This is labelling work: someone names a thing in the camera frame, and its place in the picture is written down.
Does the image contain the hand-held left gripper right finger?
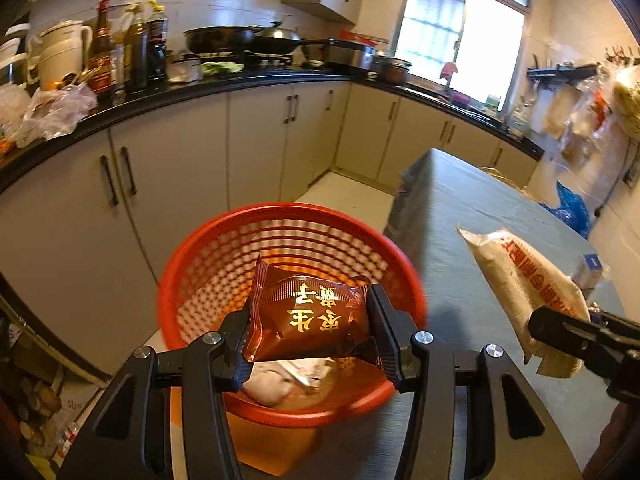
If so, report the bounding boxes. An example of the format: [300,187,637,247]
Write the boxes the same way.
[366,284,583,480]

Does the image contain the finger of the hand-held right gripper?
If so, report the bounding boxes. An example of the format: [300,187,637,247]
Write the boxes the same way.
[528,306,608,361]

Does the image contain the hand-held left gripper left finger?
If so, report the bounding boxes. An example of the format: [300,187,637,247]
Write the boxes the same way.
[57,308,253,480]

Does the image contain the white packet with red print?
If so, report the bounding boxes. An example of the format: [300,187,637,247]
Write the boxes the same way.
[457,227,593,378]

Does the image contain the brown snack packet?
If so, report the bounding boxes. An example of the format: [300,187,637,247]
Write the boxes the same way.
[240,257,388,373]

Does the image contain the red plastic mesh basket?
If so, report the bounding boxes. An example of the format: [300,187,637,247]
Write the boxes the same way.
[157,203,428,428]

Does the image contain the person's right forearm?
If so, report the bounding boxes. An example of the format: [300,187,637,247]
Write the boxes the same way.
[582,400,640,480]

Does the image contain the crumpled white plastic wrapper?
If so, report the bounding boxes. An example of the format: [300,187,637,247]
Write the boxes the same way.
[242,357,328,407]

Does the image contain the small blue white box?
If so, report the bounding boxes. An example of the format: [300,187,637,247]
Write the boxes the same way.
[570,254,607,291]

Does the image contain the blue plastic bag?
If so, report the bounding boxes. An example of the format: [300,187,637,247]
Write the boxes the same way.
[540,181,591,238]

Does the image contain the grey tablecloth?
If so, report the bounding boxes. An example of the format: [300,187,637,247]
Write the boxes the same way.
[385,149,626,480]

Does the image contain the yellow plastic bag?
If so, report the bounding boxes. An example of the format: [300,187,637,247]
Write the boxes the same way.
[480,165,531,192]

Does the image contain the row of beige cabinet doors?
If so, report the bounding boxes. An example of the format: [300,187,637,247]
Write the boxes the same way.
[0,82,541,376]

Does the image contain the hanging plastic bags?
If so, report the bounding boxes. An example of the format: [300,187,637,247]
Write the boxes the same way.
[545,65,640,161]

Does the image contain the black kitchen countertop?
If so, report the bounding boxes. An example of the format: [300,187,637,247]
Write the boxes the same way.
[0,67,546,196]

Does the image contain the small metal container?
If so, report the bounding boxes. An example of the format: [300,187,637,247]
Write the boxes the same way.
[167,57,203,83]

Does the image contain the green cloth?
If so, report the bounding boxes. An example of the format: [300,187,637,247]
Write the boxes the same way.
[200,60,246,76]

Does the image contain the dark pot with lid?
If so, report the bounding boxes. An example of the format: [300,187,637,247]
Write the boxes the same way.
[372,55,413,86]

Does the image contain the gas stove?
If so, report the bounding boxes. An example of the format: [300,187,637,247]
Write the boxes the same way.
[240,52,297,69]

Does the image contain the stainless steel pot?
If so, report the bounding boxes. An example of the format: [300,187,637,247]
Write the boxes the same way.
[320,42,377,73]

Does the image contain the clear crumpled plastic bags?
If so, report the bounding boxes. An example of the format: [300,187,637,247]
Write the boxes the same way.
[10,82,98,148]

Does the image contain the black frying pan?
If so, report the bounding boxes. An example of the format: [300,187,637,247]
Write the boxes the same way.
[183,25,263,56]

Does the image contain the dark oil bottle yellow cap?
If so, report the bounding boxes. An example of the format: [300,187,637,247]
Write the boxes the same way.
[122,5,149,94]

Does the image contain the wok with metal lid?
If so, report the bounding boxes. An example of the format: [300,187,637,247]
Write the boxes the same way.
[247,21,371,56]

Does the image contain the dark soy sauce bottle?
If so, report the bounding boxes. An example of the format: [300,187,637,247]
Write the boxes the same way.
[146,5,169,83]

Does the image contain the kitchen window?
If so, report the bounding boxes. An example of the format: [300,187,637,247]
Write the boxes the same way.
[392,0,533,111]

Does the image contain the red label sauce bottle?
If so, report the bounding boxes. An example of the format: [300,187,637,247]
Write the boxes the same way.
[87,0,117,101]

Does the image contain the white electric kettle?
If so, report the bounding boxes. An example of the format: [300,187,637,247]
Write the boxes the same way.
[37,20,94,91]

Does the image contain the white plates in rack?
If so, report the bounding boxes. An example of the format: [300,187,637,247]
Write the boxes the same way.
[0,25,38,91]

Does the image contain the black wall rack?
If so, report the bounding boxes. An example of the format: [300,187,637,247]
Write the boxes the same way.
[526,62,601,92]

